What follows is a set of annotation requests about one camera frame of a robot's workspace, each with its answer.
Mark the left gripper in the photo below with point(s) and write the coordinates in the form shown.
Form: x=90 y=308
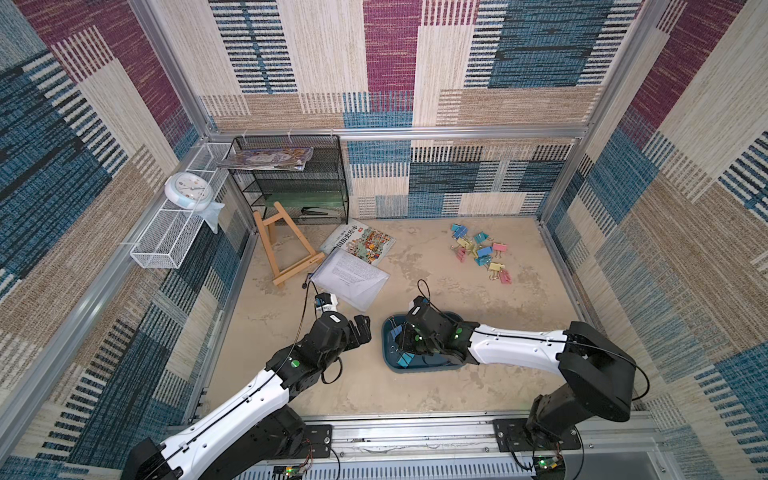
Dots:
x=363 y=330

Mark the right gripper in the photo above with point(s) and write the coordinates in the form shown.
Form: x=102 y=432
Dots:
x=414 y=327

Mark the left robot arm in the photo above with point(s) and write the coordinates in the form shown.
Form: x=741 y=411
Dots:
x=256 y=423

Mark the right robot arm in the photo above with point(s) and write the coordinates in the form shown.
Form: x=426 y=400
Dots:
x=598 y=376

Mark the yellow binder clip pile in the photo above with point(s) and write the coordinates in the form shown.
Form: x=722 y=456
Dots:
x=464 y=243

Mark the teal binder clip pile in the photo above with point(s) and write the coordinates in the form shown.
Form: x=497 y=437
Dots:
x=480 y=238

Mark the wooden easel stand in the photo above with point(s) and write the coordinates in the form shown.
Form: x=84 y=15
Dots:
x=287 y=249

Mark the colourful picture book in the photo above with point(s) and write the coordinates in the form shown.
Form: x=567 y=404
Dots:
x=360 y=240

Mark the magazine on shelf top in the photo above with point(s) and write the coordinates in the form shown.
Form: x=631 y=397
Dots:
x=267 y=159

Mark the white round clock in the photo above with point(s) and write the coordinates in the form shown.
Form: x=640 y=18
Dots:
x=188 y=191

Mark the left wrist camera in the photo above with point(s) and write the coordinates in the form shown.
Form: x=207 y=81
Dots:
x=325 y=302

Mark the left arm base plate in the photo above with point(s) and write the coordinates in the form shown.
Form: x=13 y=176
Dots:
x=306 y=441

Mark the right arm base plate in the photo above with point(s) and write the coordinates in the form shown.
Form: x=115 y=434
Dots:
x=511 y=434

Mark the black wire shelf rack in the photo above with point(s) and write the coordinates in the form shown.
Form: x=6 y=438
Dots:
x=317 y=194

